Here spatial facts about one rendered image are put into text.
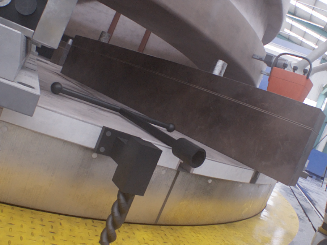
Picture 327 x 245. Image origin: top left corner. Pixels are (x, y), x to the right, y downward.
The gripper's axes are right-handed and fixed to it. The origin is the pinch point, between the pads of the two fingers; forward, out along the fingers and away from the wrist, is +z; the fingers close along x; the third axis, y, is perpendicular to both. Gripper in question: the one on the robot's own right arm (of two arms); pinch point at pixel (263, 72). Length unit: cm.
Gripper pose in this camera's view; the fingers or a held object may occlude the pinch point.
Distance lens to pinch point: 261.1
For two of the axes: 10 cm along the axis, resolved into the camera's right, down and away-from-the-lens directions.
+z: -8.6, -3.9, 3.3
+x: 3.3, 0.8, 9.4
